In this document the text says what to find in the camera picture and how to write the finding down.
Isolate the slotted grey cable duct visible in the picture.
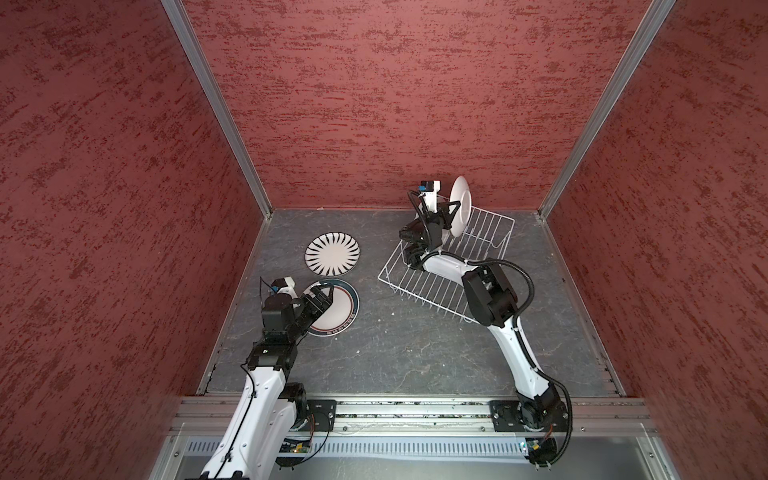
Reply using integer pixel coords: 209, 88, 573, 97
183, 436, 532, 462

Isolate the white wire dish rack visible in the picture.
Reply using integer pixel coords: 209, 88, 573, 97
378, 207, 515, 322

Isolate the green red rimmed plate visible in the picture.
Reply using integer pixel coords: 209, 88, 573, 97
303, 279, 360, 337

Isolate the left aluminium corner post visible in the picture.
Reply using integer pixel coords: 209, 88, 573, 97
161, 0, 273, 221

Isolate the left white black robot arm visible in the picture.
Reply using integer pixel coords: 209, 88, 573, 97
198, 277, 335, 479

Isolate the left base circuit board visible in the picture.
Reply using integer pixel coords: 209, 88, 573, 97
279, 439, 312, 455

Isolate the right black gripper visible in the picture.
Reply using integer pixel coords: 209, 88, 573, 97
404, 201, 464, 235

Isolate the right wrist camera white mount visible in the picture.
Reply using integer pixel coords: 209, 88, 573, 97
419, 180, 441, 213

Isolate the aluminium corner post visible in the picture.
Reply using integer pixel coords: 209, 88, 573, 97
161, 0, 273, 221
538, 0, 676, 222

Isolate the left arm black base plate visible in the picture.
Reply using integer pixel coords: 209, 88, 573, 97
291, 399, 338, 432

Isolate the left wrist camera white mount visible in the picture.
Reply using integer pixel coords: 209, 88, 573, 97
270, 277, 297, 299

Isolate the blue striped white plate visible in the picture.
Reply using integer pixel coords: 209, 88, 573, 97
304, 232, 361, 277

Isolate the aluminium mounting rail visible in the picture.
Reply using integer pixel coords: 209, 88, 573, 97
169, 395, 655, 436

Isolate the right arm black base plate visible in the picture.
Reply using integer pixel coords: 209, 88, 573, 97
489, 400, 570, 434

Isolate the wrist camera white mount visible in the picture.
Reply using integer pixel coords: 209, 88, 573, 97
270, 277, 297, 299
419, 180, 441, 213

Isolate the right aluminium corner post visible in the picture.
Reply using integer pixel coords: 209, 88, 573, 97
538, 0, 676, 222

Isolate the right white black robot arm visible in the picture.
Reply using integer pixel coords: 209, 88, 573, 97
399, 191, 572, 432

